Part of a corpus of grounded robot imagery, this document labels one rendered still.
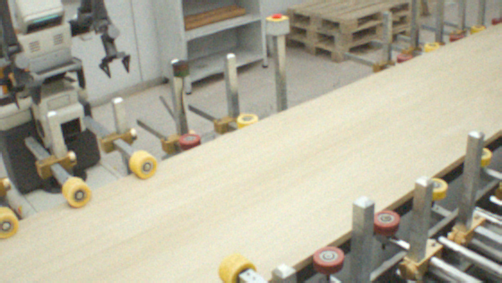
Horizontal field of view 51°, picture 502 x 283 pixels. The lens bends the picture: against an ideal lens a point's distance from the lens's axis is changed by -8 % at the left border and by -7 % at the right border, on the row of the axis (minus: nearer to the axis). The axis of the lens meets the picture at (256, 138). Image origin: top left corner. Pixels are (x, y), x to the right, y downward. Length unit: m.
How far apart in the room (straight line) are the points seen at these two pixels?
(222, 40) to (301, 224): 4.08
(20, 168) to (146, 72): 2.27
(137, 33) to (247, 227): 3.61
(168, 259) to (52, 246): 0.36
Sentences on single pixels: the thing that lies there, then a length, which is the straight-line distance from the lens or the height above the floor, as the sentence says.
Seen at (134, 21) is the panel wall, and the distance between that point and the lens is 4.98.
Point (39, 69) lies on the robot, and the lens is 2.74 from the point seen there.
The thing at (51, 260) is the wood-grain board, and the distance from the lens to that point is 1.61.
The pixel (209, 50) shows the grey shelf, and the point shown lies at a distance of 5.45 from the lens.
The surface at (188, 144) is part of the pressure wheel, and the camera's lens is 2.05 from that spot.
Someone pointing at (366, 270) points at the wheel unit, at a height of 0.98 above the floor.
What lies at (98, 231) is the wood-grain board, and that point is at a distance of 1.67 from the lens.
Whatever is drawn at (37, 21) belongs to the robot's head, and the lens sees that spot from 2.65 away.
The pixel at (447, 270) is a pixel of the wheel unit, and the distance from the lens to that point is 1.52.
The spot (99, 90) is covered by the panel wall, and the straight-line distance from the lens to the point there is 4.97.
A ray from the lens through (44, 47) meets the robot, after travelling 2.75.
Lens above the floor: 1.83
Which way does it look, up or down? 27 degrees down
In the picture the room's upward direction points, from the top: 4 degrees counter-clockwise
